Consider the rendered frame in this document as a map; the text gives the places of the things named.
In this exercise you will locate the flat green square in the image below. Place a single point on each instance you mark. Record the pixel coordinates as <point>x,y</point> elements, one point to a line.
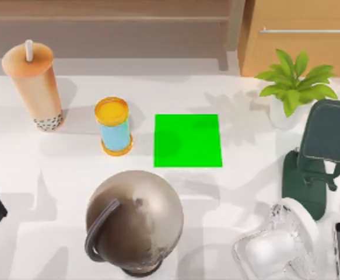
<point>187,141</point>

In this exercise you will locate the yellow and blue can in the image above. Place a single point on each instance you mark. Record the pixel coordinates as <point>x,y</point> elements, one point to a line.
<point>115,131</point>

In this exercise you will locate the wooden open shelf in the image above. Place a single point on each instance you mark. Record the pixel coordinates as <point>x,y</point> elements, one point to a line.
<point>105,26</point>

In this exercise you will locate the green plant in white pot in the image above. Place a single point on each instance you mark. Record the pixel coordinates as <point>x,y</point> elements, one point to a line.
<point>292,84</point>

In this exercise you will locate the bubble tea cup with straw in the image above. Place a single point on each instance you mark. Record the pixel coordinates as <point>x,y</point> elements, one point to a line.
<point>37,84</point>

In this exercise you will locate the dark green bag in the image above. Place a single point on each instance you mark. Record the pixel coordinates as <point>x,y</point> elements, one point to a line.
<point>321,146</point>

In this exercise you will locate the wooden cupboard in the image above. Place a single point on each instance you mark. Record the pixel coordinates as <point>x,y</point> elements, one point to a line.
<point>298,17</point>

